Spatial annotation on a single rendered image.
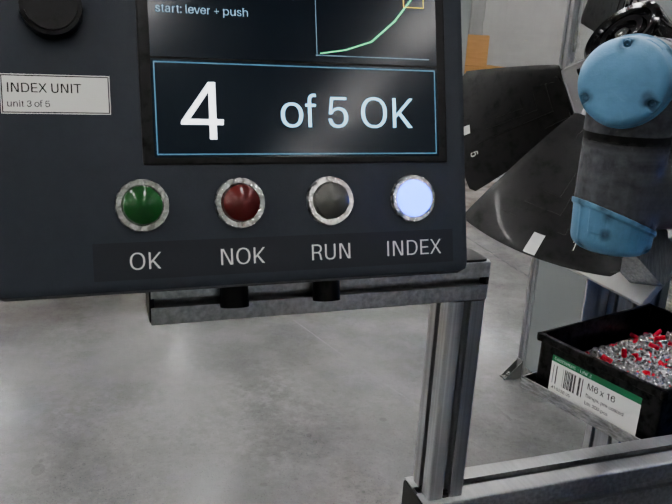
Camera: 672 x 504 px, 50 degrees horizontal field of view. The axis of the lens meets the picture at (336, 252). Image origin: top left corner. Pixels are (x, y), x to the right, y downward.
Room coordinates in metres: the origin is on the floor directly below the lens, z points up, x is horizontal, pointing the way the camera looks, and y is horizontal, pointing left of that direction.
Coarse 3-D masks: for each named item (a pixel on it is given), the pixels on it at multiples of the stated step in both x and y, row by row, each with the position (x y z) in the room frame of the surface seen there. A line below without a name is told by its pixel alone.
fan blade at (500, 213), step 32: (576, 128) 1.03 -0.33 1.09; (544, 160) 1.02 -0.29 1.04; (576, 160) 1.00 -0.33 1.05; (512, 192) 1.00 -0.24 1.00; (544, 192) 0.98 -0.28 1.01; (480, 224) 0.99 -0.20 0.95; (512, 224) 0.97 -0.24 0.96; (544, 224) 0.95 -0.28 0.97; (544, 256) 0.92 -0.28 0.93; (576, 256) 0.90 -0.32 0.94; (608, 256) 0.90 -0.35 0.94
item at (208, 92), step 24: (168, 72) 0.37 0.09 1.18; (192, 72) 0.38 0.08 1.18; (216, 72) 0.38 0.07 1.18; (240, 72) 0.39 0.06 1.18; (168, 96) 0.37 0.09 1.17; (192, 96) 0.38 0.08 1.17; (216, 96) 0.38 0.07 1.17; (240, 96) 0.38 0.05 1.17; (168, 120) 0.37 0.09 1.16; (192, 120) 0.37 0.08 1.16; (216, 120) 0.38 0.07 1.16; (240, 120) 0.38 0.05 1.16; (168, 144) 0.36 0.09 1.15; (192, 144) 0.37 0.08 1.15; (216, 144) 0.37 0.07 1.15; (240, 144) 0.38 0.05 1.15
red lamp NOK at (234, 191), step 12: (228, 180) 0.37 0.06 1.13; (240, 180) 0.37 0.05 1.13; (216, 192) 0.37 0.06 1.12; (228, 192) 0.36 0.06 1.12; (240, 192) 0.36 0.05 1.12; (252, 192) 0.37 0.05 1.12; (216, 204) 0.36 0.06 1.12; (228, 204) 0.36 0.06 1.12; (240, 204) 0.36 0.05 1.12; (252, 204) 0.36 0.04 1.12; (264, 204) 0.37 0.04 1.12; (228, 216) 0.36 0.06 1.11; (240, 216) 0.36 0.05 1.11; (252, 216) 0.36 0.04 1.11
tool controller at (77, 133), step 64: (0, 0) 0.36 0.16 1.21; (64, 0) 0.36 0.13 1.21; (128, 0) 0.38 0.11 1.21; (192, 0) 0.39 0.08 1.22; (256, 0) 0.40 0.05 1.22; (320, 0) 0.41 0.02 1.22; (384, 0) 0.42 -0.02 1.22; (448, 0) 0.44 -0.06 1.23; (0, 64) 0.35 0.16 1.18; (64, 64) 0.36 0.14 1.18; (128, 64) 0.37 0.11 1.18; (256, 64) 0.39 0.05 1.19; (320, 64) 0.40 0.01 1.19; (384, 64) 0.42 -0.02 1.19; (448, 64) 0.43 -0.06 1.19; (0, 128) 0.34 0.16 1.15; (64, 128) 0.35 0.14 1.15; (128, 128) 0.36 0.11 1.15; (256, 128) 0.38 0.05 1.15; (320, 128) 0.39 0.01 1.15; (384, 128) 0.41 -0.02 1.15; (448, 128) 0.42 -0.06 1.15; (0, 192) 0.33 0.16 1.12; (64, 192) 0.34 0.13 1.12; (192, 192) 0.36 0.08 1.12; (384, 192) 0.40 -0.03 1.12; (448, 192) 0.41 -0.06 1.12; (0, 256) 0.33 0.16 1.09; (64, 256) 0.34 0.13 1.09; (128, 256) 0.34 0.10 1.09; (192, 256) 0.35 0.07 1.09; (256, 256) 0.37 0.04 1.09; (320, 256) 0.38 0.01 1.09; (384, 256) 0.39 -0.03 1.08; (448, 256) 0.40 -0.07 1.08
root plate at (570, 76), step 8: (576, 64) 1.17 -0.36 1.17; (568, 72) 1.18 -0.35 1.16; (576, 72) 1.17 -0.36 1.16; (568, 80) 1.18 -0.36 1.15; (576, 80) 1.17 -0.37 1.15; (568, 88) 1.18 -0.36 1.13; (576, 88) 1.17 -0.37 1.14; (576, 96) 1.17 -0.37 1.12; (576, 104) 1.17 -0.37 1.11; (576, 112) 1.17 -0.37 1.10
